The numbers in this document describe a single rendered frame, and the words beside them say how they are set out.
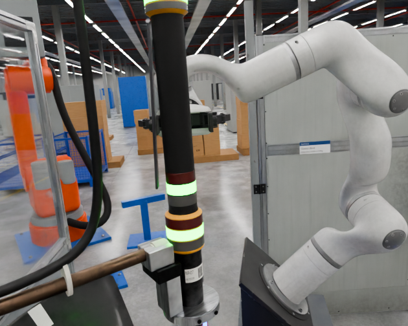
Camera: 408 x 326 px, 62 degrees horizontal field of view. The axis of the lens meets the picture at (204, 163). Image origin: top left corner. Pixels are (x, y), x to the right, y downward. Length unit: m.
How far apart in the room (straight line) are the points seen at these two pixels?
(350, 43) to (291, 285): 0.71
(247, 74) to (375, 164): 0.42
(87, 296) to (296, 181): 1.94
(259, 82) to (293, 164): 1.57
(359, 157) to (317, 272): 0.37
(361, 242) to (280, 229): 1.42
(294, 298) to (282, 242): 1.34
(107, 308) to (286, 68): 0.57
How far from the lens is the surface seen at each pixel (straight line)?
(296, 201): 2.38
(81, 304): 0.53
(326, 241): 1.09
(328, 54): 0.81
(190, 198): 0.37
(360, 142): 0.95
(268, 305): 1.05
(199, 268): 0.41
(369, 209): 1.05
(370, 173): 0.98
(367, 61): 0.84
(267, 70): 0.77
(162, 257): 0.38
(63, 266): 0.35
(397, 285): 2.95
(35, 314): 0.52
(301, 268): 1.11
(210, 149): 7.98
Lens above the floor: 1.71
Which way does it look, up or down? 13 degrees down
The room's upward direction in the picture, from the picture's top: 4 degrees counter-clockwise
